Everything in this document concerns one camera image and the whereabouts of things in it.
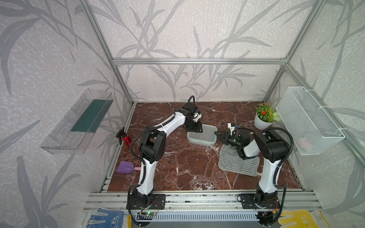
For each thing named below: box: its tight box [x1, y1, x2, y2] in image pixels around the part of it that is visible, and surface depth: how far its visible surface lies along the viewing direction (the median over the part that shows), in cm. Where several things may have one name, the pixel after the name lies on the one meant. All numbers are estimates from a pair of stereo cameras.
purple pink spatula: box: [116, 160, 142, 174], surface depth 86 cm
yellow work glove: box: [278, 209, 319, 228], surface depth 70 cm
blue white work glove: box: [86, 207, 126, 228], surface depth 70 cm
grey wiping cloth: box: [218, 143, 260, 177], surface depth 88 cm
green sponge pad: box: [70, 99, 115, 133], surface depth 68 cm
